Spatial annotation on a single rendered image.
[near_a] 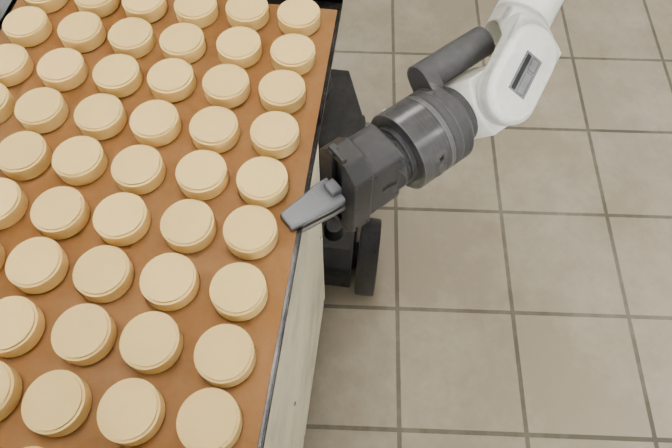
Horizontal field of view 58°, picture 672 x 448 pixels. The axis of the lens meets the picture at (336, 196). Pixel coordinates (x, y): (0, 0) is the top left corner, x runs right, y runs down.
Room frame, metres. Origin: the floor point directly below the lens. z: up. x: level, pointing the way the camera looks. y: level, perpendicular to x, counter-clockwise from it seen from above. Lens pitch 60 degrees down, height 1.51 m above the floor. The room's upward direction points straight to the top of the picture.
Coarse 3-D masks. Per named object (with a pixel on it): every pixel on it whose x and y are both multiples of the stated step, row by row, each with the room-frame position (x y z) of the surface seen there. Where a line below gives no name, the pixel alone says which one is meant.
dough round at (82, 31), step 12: (84, 12) 0.54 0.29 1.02; (60, 24) 0.52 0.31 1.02; (72, 24) 0.52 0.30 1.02; (84, 24) 0.52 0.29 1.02; (96, 24) 0.52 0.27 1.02; (60, 36) 0.50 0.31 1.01; (72, 36) 0.50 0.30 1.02; (84, 36) 0.50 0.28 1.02; (96, 36) 0.50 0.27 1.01; (72, 48) 0.49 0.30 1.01; (84, 48) 0.49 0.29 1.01
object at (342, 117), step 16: (336, 80) 1.18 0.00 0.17; (336, 96) 1.12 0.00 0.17; (352, 96) 1.12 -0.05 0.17; (336, 112) 1.06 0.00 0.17; (352, 112) 1.06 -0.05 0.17; (336, 128) 1.00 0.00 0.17; (352, 128) 1.00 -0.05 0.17; (320, 144) 0.95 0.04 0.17; (320, 176) 0.85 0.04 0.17; (336, 224) 0.66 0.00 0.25; (336, 240) 0.64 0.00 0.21; (352, 240) 0.64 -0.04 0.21; (336, 256) 0.60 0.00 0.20; (352, 256) 0.63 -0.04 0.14; (336, 272) 0.58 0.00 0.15
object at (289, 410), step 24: (312, 240) 0.44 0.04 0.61; (312, 264) 0.43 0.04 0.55; (312, 288) 0.41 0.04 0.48; (288, 312) 0.26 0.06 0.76; (312, 312) 0.39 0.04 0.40; (288, 336) 0.25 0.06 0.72; (312, 336) 0.37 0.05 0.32; (288, 360) 0.23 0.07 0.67; (312, 360) 0.35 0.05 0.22; (288, 384) 0.21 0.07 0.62; (288, 408) 0.18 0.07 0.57; (288, 432) 0.16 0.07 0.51
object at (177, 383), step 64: (192, 64) 0.47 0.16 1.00; (256, 64) 0.47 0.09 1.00; (320, 64) 0.47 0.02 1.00; (0, 128) 0.39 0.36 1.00; (64, 128) 0.39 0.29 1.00; (128, 128) 0.39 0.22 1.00; (128, 256) 0.24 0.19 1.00; (192, 256) 0.24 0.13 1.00; (128, 320) 0.18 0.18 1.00; (192, 320) 0.18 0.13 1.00; (256, 320) 0.17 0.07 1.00; (192, 384) 0.12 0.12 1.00; (256, 384) 0.12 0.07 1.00
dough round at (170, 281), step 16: (160, 256) 0.23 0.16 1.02; (176, 256) 0.23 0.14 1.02; (144, 272) 0.21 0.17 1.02; (160, 272) 0.21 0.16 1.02; (176, 272) 0.21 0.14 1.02; (192, 272) 0.21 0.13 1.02; (144, 288) 0.20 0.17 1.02; (160, 288) 0.20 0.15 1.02; (176, 288) 0.20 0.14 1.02; (192, 288) 0.20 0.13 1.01; (160, 304) 0.18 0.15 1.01; (176, 304) 0.18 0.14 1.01
